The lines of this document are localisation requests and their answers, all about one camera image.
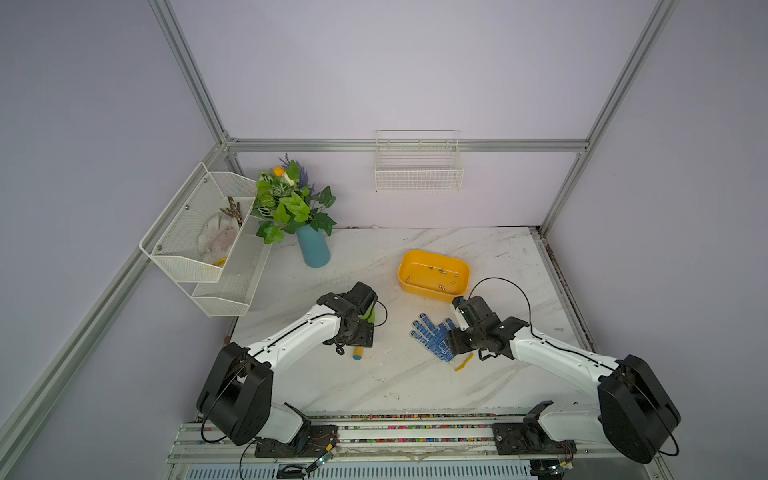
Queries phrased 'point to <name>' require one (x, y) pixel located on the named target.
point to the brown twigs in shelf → (233, 210)
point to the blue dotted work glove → (435, 337)
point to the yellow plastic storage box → (434, 276)
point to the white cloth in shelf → (217, 237)
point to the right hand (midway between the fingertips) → (458, 341)
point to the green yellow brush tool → (358, 352)
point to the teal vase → (315, 246)
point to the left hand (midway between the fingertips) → (355, 338)
